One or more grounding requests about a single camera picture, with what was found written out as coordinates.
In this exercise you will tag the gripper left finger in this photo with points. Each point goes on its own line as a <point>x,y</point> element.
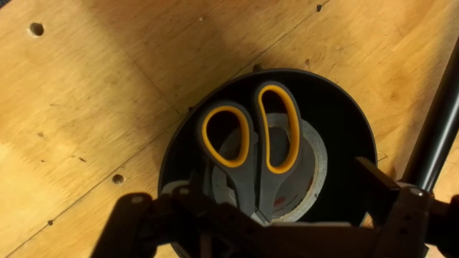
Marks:
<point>136,225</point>

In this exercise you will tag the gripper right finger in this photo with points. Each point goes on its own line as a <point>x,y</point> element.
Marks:
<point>405,218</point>

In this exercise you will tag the grey masking tape roll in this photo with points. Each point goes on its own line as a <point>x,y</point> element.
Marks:
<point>312,161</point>

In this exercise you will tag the black bowl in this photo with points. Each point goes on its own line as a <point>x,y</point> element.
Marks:
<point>340,122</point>

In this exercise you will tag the grey and orange scissors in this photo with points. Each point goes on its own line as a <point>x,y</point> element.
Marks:
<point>247,179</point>

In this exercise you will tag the black metal pole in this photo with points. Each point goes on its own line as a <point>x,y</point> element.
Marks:
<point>435,132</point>

